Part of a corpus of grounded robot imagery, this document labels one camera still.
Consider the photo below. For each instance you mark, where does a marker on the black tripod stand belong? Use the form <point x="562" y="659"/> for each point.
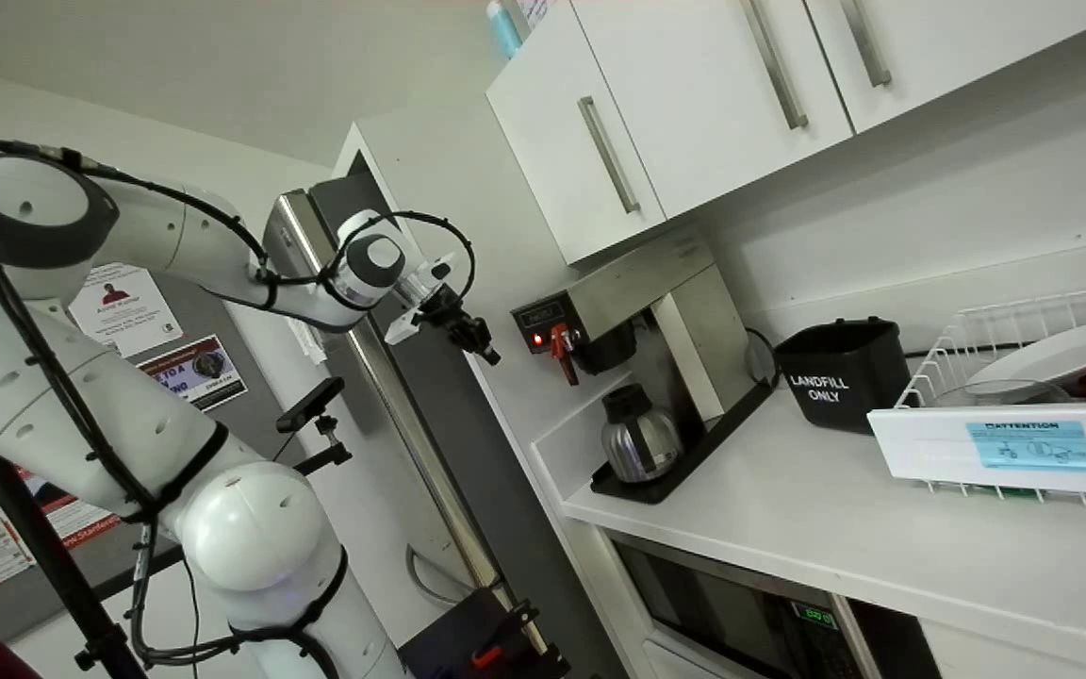
<point x="54" y="567"/>

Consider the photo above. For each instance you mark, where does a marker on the built-in black microwave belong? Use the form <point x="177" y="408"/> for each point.
<point x="719" y="616"/>

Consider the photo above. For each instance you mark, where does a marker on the blue item atop cabinet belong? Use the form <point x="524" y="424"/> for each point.
<point x="503" y="22"/>

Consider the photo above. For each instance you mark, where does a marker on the black perforated robot table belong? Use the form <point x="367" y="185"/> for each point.
<point x="481" y="634"/>

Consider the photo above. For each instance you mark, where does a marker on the white tall side panel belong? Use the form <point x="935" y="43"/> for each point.
<point x="441" y="173"/>

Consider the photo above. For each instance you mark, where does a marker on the white upper cabinet door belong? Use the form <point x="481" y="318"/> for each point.
<point x="554" y="138"/>
<point x="980" y="51"/>
<point x="696" y="98"/>

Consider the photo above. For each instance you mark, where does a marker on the black steel coffee maker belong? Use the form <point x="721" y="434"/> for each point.
<point x="642" y="302"/>

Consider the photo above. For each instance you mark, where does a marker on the dark refrigerator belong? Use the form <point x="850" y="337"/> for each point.
<point x="468" y="504"/>

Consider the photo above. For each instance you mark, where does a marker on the white sign red figure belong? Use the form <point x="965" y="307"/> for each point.
<point x="123" y="307"/>

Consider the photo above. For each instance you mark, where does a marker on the steel coffee carafe black lid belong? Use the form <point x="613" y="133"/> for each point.
<point x="638" y="440"/>

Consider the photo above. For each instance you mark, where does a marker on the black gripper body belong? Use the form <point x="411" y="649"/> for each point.
<point x="441" y="307"/>

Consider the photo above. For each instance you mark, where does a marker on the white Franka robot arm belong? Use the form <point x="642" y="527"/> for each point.
<point x="26" y="380"/>

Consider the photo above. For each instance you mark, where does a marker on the black landfill only bin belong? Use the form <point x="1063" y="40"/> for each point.
<point x="837" y="380"/>

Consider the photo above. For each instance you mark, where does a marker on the red bordered warning sign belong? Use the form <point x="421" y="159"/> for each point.
<point x="191" y="369"/>

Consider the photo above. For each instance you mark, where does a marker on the white plate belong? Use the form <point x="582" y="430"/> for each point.
<point x="1056" y="361"/>

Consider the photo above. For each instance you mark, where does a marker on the black camera on bracket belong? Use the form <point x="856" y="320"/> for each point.
<point x="310" y="400"/>

